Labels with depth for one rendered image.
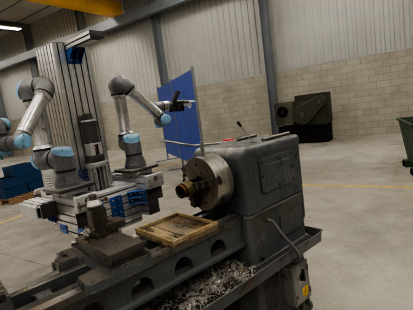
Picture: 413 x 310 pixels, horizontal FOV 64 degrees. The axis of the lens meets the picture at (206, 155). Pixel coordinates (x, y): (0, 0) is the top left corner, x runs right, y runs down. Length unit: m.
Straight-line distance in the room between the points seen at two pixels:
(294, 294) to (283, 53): 10.56
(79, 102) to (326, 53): 10.19
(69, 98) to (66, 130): 0.21
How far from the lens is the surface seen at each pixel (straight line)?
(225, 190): 1.84
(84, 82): 2.38
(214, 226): 1.78
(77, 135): 2.31
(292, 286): 2.30
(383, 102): 11.49
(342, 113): 11.67
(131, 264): 1.47
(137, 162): 2.31
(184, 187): 1.80
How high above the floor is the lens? 1.51
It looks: 8 degrees down
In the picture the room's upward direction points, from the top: 8 degrees counter-clockwise
